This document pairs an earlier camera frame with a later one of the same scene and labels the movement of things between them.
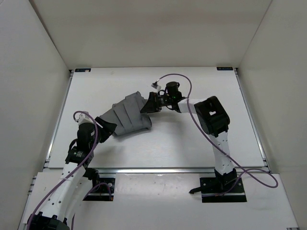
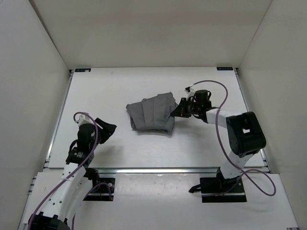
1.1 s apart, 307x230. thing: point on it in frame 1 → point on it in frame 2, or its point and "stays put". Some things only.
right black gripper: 153,104 → 180,109
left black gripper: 108,128 stays put
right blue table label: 224,68 stays put
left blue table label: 82,70 stays put
